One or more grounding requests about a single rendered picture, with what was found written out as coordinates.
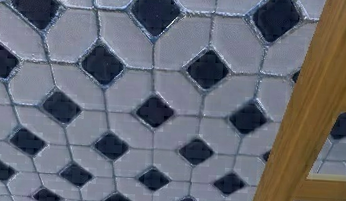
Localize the light wooden chair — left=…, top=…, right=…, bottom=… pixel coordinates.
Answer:
left=248, top=0, right=346, bottom=201

